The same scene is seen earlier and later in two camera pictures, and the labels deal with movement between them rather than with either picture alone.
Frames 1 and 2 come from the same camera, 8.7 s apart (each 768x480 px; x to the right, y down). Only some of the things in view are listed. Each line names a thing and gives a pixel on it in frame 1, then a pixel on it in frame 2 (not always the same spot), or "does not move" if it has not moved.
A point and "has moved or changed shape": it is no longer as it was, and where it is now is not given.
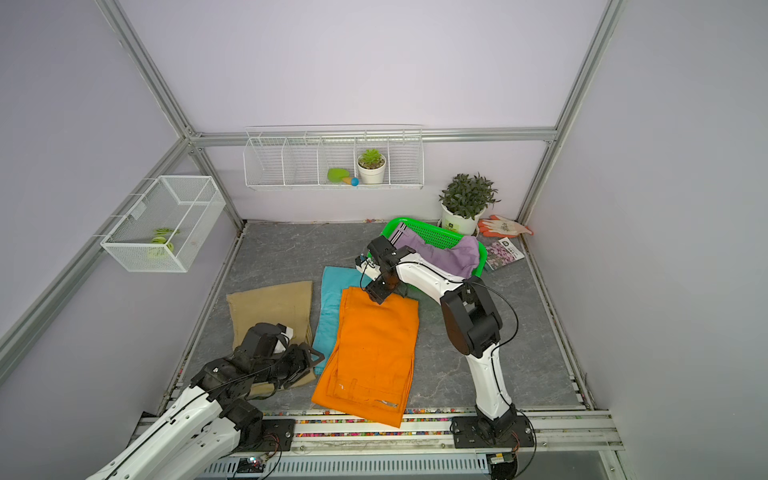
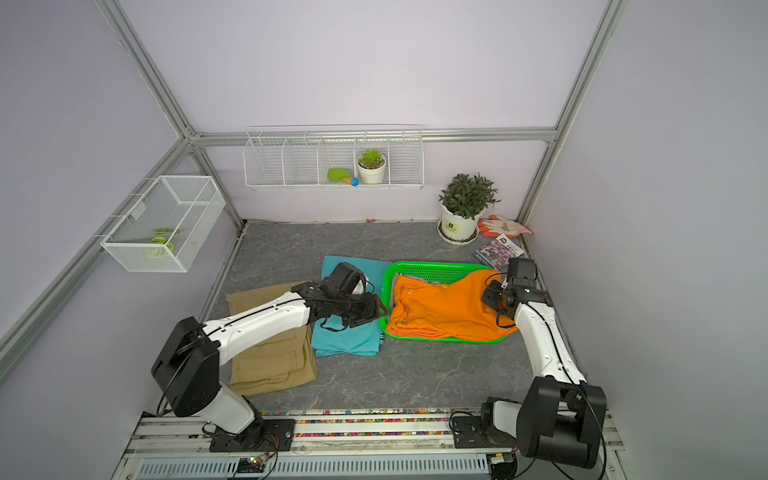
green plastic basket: (433, 235) has moved or changed shape
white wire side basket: (168, 227) does not move
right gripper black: (376, 291) -> (489, 296)
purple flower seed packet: (502, 252) does not move
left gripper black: (301, 363) -> (371, 310)
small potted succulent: (371, 165) does not move
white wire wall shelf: (301, 156) does not move
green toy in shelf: (342, 175) does not move
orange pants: (370, 370) has moved or changed shape
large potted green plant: (464, 201) does not move
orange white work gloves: (496, 226) does not move
